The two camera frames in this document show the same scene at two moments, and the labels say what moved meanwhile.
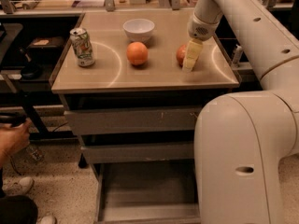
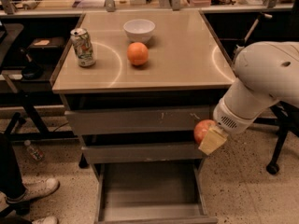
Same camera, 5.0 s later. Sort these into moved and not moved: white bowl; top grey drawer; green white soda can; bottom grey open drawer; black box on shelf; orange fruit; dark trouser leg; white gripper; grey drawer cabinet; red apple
Moved: dark trouser leg; red apple; white gripper
Not moved: black box on shelf; orange fruit; white bowl; bottom grey open drawer; green white soda can; top grey drawer; grey drawer cabinet
